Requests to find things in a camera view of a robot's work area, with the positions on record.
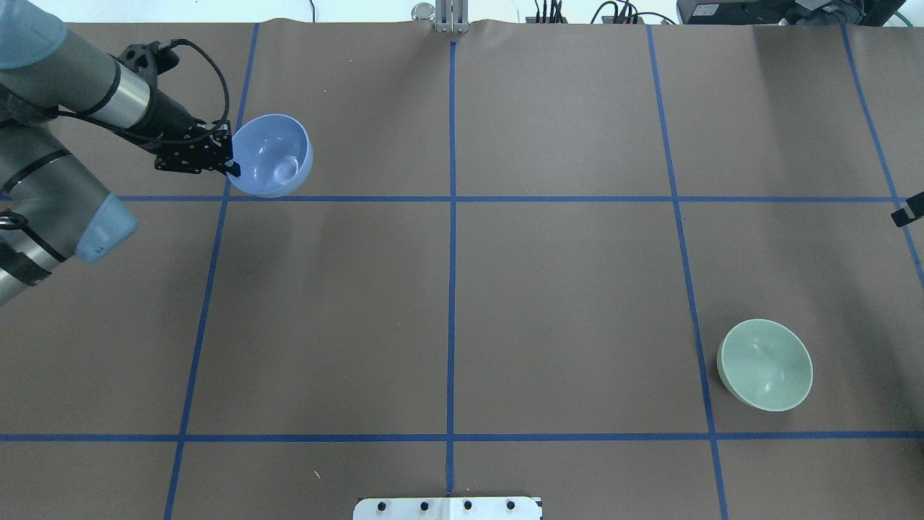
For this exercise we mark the lower black orange adapter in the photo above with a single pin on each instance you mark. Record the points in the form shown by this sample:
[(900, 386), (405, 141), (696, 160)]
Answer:
[(624, 13)]

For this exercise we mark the white central pedestal column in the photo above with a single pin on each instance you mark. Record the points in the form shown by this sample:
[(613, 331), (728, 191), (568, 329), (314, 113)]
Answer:
[(514, 507)]

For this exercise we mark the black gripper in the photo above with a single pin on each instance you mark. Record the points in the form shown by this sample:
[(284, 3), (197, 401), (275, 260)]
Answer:
[(167, 115)]

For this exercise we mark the black orange adapter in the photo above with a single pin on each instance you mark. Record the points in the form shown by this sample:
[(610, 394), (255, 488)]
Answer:
[(547, 12), (624, 13)]

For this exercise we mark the small silver metal cup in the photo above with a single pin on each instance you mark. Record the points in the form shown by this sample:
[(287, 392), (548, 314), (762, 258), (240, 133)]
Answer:
[(423, 11)]

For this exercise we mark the upper black orange adapter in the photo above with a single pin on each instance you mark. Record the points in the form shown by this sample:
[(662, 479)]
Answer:
[(547, 12)]

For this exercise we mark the green bowl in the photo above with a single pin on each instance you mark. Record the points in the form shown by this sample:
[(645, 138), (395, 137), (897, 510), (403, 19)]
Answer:
[(765, 365)]

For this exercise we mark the blue bowl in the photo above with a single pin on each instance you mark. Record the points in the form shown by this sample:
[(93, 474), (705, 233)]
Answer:
[(275, 156)]

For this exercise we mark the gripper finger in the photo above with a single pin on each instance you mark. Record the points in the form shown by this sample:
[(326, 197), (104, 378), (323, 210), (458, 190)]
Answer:
[(911, 211)]

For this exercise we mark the aluminium frame post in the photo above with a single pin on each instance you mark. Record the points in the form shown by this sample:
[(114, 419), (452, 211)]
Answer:
[(451, 16)]

